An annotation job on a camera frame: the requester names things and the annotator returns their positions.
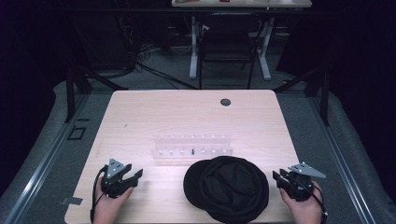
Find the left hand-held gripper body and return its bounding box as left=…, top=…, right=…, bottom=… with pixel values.
left=100, top=158, right=138, bottom=200

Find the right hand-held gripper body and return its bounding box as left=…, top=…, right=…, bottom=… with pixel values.
left=284, top=161, right=328, bottom=202

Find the person's right hand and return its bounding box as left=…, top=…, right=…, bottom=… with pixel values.
left=278, top=181, right=325, bottom=224

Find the person's left hand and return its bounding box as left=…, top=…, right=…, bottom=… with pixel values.
left=92, top=179, right=134, bottom=224

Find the black hat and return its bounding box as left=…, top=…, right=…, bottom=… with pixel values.
left=182, top=155, right=271, bottom=224

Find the clear acrylic peg rack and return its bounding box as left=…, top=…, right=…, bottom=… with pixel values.
left=150, top=133, right=234, bottom=160

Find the black chair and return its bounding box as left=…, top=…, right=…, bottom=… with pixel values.
left=197, top=12, right=263, bottom=91

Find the white-legged desk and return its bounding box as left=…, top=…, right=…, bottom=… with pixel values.
left=171, top=0, right=313, bottom=81

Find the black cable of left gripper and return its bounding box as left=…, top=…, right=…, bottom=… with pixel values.
left=90, top=165, right=109, bottom=224

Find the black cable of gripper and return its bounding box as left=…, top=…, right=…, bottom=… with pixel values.
left=306, top=183, right=329, bottom=224
left=90, top=165, right=109, bottom=224

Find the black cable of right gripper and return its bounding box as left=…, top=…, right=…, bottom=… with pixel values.
left=306, top=183, right=329, bottom=224

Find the aluminium floor rail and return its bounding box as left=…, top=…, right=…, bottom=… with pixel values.
left=306, top=94, right=377, bottom=224
left=3, top=92, right=92, bottom=224

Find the black metal frame stand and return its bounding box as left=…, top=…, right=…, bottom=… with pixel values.
left=64, top=60, right=129, bottom=123
left=273, top=60, right=332, bottom=127

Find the bundle of floor cables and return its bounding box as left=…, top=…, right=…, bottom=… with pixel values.
left=115, top=18, right=200, bottom=91

